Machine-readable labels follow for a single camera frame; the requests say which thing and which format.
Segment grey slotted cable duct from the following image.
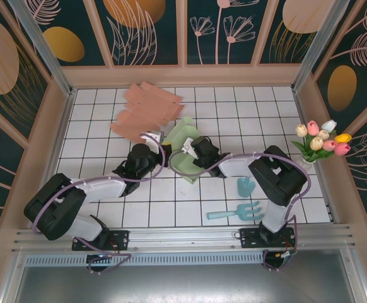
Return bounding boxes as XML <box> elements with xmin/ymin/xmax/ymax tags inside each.
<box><xmin>24</xmin><ymin>251</ymin><xmax>266</xmax><ymax>266</ymax></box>

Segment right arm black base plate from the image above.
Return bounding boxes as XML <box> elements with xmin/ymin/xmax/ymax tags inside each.
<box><xmin>239</xmin><ymin>227</ymin><xmax>298</xmax><ymax>250</ymax></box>

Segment aluminium rail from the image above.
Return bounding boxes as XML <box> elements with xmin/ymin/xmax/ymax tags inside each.
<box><xmin>11</xmin><ymin>223</ymin><xmax>356</xmax><ymax>253</ymax></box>

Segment dark panel, golden circle, leaves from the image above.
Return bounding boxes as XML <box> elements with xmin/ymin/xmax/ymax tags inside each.
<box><xmin>93</xmin><ymin>0</ymin><xmax>185</xmax><ymax>67</ymax></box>

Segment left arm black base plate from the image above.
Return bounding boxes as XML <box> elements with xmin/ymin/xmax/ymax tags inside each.
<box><xmin>72</xmin><ymin>229</ymin><xmax>130</xmax><ymax>252</ymax></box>

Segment light blue toy trowel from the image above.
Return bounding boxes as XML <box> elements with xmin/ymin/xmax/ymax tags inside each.
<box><xmin>236</xmin><ymin>176</ymin><xmax>256</xmax><ymax>199</ymax></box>

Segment dark panel, large peach circle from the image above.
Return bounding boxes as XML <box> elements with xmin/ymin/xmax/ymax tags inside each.
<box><xmin>0</xmin><ymin>0</ymin><xmax>52</xmax><ymax>145</ymax></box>

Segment dark panel, golden oval, feathers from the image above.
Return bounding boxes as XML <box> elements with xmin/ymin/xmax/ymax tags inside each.
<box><xmin>311</xmin><ymin>0</ymin><xmax>367</xmax><ymax>133</ymax></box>

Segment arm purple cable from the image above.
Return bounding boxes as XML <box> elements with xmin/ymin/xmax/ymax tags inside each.
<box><xmin>32</xmin><ymin>133</ymin><xmax>166</xmax><ymax>275</ymax></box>
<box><xmin>170</xmin><ymin>148</ymin><xmax>312</xmax><ymax>272</ymax></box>

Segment pastel tulip bouquet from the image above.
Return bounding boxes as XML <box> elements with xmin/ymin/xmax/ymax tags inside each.
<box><xmin>290</xmin><ymin>119</ymin><xmax>353</xmax><ymax>163</ymax></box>

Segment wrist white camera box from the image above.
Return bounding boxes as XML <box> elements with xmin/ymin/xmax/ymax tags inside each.
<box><xmin>141</xmin><ymin>129</ymin><xmax>165</xmax><ymax>146</ymax></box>
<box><xmin>180</xmin><ymin>138</ymin><xmax>199</xmax><ymax>158</ymax></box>

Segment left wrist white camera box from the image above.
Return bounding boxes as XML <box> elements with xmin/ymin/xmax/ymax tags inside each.
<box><xmin>141</xmin><ymin>129</ymin><xmax>165</xmax><ymax>146</ymax></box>

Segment light blue toy rake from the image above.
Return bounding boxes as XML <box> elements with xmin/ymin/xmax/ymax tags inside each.
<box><xmin>206</xmin><ymin>201</ymin><xmax>264</xmax><ymax>222</ymax></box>

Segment dark panel, small golden oval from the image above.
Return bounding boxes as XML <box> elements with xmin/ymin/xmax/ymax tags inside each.
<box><xmin>33</xmin><ymin>0</ymin><xmax>108</xmax><ymax>67</ymax></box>

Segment green circuit board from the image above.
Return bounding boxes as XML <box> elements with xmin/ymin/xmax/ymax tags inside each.
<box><xmin>276</xmin><ymin>251</ymin><xmax>298</xmax><ymax>264</ymax></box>

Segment dark panel with pink flowers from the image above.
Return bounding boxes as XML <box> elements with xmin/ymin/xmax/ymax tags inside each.
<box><xmin>185</xmin><ymin>0</ymin><xmax>260</xmax><ymax>67</ymax></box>

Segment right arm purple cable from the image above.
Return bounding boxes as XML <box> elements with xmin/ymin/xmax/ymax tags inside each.
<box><xmin>170</xmin><ymin>148</ymin><xmax>312</xmax><ymax>272</ymax></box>

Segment green paper box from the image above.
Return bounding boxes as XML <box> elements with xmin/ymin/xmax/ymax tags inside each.
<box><xmin>165</xmin><ymin>116</ymin><xmax>209</xmax><ymax>186</ymax></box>

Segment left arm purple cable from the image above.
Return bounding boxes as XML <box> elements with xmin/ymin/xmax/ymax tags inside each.
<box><xmin>32</xmin><ymin>133</ymin><xmax>166</xmax><ymax>275</ymax></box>

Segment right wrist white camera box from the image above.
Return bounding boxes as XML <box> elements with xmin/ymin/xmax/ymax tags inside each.
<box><xmin>180</xmin><ymin>138</ymin><xmax>199</xmax><ymax>158</ymax></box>

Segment aluminium frame post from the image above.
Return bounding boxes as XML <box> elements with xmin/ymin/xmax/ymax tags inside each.
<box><xmin>292</xmin><ymin>0</ymin><xmax>358</xmax><ymax>92</ymax></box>
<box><xmin>6</xmin><ymin>0</ymin><xmax>77</xmax><ymax>97</ymax></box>

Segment grey metal sheet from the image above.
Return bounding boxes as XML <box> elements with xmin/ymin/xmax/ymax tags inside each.
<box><xmin>0</xmin><ymin>247</ymin><xmax>367</xmax><ymax>303</ymax></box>

